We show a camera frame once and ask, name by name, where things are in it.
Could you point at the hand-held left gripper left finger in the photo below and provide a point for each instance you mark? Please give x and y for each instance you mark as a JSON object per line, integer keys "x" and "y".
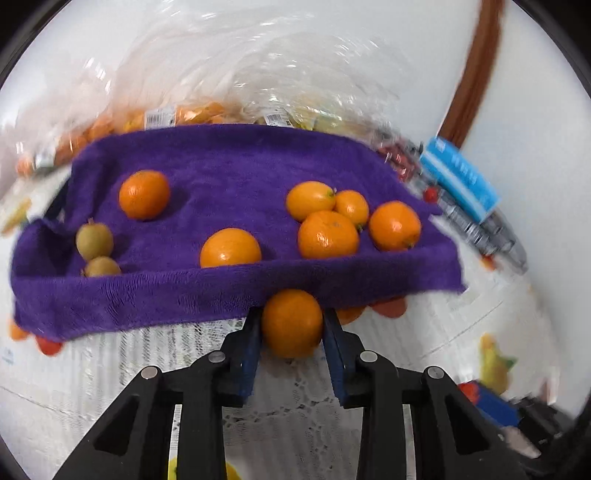
{"x": 251, "y": 355}

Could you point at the purple towel covered tray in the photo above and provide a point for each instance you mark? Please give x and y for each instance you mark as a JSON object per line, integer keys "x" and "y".
{"x": 240, "y": 161}

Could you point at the brown wooden door frame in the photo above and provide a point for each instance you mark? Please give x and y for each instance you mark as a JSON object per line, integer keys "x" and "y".
{"x": 475, "y": 69}

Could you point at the oval orange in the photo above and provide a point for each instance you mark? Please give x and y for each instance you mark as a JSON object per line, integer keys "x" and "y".
{"x": 308, "y": 199}

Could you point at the clear bag of yellow produce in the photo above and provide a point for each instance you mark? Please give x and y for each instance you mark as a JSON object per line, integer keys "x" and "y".
{"x": 314, "y": 115}

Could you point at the tall clear bag of oranges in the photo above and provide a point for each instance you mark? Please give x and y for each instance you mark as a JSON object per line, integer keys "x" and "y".
{"x": 207, "y": 69}

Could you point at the small yellow-green pear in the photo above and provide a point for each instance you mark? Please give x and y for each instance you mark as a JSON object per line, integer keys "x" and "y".
{"x": 94, "y": 240}
{"x": 101, "y": 267}

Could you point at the round orange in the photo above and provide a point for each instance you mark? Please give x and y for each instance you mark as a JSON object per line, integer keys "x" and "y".
{"x": 144, "y": 194}
{"x": 395, "y": 226}
{"x": 231, "y": 248}
{"x": 292, "y": 330}
{"x": 328, "y": 235}

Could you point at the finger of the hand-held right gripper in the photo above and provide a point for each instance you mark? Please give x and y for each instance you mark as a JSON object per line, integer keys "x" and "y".
{"x": 496, "y": 408}

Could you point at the small orange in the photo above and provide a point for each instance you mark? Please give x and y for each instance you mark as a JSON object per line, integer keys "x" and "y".
{"x": 353, "y": 206}

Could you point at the blue tissue box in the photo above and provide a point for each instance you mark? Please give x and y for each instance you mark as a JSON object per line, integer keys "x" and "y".
{"x": 461, "y": 182}

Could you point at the person's right hand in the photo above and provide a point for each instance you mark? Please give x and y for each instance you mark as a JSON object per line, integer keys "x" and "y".
{"x": 519, "y": 441}

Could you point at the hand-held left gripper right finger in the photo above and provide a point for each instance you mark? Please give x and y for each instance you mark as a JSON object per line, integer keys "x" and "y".
{"x": 333, "y": 360}

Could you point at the printed tablecloth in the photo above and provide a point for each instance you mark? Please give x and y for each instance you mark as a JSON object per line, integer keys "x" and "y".
{"x": 69, "y": 392}

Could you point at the bag of red produce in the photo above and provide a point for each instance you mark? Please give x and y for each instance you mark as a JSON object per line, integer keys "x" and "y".
{"x": 399, "y": 157}

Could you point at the clear bag of small oranges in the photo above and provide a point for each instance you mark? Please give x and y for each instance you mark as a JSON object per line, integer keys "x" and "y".
{"x": 55, "y": 138}

